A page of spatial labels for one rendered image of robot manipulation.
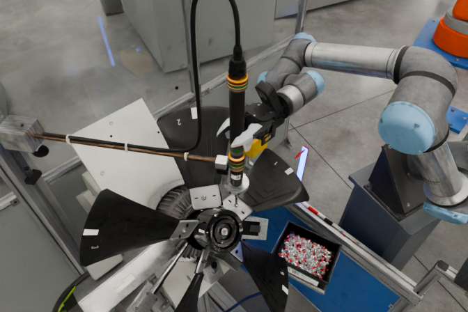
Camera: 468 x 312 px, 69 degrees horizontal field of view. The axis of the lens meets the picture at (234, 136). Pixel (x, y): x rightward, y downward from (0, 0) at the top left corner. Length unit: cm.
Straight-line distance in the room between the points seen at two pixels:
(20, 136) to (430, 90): 101
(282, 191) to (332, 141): 191
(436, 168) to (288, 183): 44
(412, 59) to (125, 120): 83
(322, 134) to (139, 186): 214
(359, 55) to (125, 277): 87
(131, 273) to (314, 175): 190
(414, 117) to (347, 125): 241
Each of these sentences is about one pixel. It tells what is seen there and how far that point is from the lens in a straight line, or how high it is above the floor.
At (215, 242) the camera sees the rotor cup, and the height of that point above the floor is 121.
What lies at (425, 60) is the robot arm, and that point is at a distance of 89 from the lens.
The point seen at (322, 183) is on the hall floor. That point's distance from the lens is 269.
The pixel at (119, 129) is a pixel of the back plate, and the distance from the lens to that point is 114.
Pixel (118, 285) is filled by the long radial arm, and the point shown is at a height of 112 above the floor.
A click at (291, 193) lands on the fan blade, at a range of 115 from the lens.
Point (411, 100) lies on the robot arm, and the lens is 82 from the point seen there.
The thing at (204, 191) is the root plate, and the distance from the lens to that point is 100.
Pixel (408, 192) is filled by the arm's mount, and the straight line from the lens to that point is 134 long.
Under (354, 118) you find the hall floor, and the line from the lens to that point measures 329.
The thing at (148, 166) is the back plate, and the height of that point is 121.
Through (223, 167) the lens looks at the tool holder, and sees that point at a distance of 90.
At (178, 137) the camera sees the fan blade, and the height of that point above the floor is 137.
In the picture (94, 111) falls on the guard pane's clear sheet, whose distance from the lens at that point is 148.
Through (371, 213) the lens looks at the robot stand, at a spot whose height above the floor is 91.
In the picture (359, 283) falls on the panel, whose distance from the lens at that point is 162.
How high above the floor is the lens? 207
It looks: 45 degrees down
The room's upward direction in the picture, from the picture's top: straight up
